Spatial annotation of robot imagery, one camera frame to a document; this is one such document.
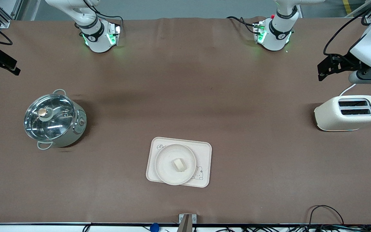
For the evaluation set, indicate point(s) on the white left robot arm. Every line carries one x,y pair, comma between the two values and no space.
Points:
274,35

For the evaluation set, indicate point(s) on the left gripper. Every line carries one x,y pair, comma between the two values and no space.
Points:
345,62

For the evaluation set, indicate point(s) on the cream rabbit print tray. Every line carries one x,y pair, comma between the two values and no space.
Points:
204,151

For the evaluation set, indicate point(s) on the pale steamed bun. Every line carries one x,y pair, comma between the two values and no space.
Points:
179,164

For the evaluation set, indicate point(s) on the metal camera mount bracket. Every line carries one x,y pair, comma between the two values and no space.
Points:
187,222

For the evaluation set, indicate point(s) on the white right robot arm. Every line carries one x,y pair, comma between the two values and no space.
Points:
97,35

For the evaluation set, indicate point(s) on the blue round knob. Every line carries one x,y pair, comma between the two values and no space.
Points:
154,227

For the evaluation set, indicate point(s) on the glass pot lid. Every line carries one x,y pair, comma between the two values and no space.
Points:
48,117

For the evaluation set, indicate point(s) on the brown table mat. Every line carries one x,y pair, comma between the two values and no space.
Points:
185,80

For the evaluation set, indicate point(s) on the round cream plate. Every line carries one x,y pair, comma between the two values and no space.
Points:
166,167

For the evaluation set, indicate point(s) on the cream two-slot toaster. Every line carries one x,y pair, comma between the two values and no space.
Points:
346,117

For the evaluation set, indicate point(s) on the grey-green electric cooking pot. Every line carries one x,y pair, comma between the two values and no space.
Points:
76,129

